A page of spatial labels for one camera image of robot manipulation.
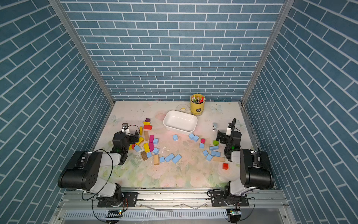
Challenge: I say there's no natural wood block lower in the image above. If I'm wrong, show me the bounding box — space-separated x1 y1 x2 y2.
153 154 160 166

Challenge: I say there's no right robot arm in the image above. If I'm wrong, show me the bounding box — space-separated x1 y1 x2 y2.
207 128 275 207

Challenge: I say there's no brown wood block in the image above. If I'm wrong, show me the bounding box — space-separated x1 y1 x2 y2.
140 151 148 161

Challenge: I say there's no lower magenta block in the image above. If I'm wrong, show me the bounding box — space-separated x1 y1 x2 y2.
149 142 154 152

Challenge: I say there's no blue cube left cluster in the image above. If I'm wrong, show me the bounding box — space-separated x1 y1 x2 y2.
134 145 141 152

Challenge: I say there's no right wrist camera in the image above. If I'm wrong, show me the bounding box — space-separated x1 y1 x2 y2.
226 118 236 136

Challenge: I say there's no yellow block lower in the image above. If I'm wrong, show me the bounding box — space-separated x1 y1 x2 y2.
144 143 150 153

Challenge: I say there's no blue long block centre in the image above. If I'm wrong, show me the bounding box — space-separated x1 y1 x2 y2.
165 153 175 162

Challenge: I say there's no natural wood long block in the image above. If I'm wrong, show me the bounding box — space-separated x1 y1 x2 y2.
144 131 149 141

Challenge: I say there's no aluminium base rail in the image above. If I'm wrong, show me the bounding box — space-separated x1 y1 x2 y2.
50 188 295 224

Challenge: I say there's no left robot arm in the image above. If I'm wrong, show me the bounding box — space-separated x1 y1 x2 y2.
58 130 139 209

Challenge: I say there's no red cube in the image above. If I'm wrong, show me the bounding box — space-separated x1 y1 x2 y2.
222 163 229 170

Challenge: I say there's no natural wood flat block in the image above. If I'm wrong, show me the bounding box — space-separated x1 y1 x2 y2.
213 157 225 162

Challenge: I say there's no blue cube by yellow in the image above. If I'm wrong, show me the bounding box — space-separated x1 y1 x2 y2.
153 148 159 155

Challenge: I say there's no blue long block centre-right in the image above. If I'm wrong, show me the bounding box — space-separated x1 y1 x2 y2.
172 154 182 164

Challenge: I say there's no red rectangular block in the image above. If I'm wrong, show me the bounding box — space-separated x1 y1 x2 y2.
143 125 153 130

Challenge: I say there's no blue long block right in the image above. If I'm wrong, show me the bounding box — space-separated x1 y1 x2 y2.
211 151 221 157

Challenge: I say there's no white rectangular dish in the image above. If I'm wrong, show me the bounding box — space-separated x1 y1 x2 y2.
163 110 198 135

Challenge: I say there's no yellow pen cup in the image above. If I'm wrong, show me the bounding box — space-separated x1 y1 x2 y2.
190 94 205 116

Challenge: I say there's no yellow rainbow block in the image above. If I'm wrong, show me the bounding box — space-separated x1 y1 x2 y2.
136 137 144 146

